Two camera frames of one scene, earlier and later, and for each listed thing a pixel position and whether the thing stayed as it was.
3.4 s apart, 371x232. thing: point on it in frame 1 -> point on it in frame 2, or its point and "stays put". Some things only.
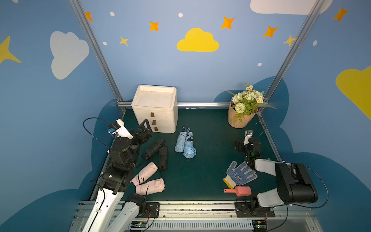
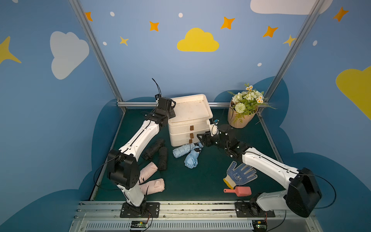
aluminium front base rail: [211, 216] stays put
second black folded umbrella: [163, 152] stays put
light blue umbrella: [190, 152] -> [191, 162]
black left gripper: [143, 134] -> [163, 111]
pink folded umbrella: [145, 174] stays put
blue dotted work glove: [240, 175] stays put
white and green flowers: [247, 102] stays put
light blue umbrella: [179, 146] -> [182, 150]
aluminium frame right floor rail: [273, 143] stays put
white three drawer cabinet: [158, 105] -> [192, 112]
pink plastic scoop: [240, 191] stays put
